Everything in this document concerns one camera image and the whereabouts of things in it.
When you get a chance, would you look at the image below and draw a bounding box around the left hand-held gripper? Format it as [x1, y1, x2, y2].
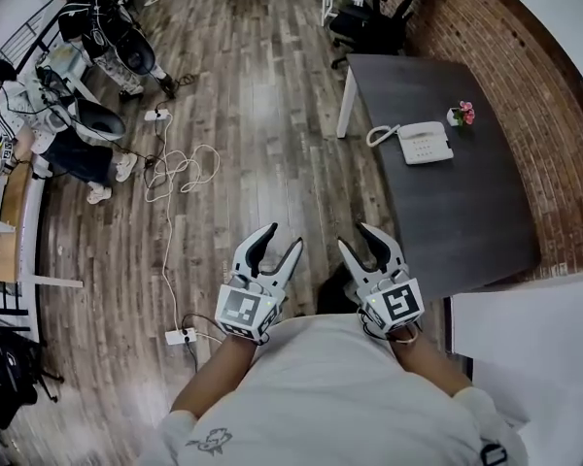
[215, 222, 304, 345]

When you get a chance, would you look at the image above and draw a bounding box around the black strap buckle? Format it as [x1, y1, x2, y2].
[479, 441, 510, 466]

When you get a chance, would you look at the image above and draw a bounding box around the white pot with pink flowers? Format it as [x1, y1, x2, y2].
[446, 100, 477, 128]

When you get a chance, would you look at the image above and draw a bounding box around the person's left forearm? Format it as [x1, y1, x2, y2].
[169, 331, 258, 422]

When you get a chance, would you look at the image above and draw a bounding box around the grey shell chair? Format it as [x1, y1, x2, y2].
[72, 95, 128, 142]
[112, 29, 157, 76]

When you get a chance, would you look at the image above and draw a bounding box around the black office chair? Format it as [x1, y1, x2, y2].
[328, 0, 439, 71]

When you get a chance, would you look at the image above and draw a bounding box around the person's right forearm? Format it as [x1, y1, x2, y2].
[391, 326, 473, 398]

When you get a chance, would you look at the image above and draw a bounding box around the thin wrist bracelet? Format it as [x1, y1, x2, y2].
[387, 328, 420, 345]

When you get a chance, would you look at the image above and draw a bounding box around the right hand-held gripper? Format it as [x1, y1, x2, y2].
[337, 221, 426, 342]

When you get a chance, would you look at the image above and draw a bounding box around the white desk telephone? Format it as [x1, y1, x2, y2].
[366, 120, 456, 166]

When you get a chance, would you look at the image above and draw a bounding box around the black cable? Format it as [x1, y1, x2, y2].
[179, 312, 224, 374]

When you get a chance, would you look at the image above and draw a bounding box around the person's white shirt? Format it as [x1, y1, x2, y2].
[139, 312, 531, 466]

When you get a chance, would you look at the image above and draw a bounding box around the dark desk with white legs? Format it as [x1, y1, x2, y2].
[335, 52, 543, 305]

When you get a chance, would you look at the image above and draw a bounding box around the white counter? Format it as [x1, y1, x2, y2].
[447, 275, 583, 455]

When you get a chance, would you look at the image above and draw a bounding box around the black metal railing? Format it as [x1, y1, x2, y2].
[0, 1, 55, 70]

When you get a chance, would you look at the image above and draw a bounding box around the long white cable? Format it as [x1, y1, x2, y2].
[144, 113, 222, 333]

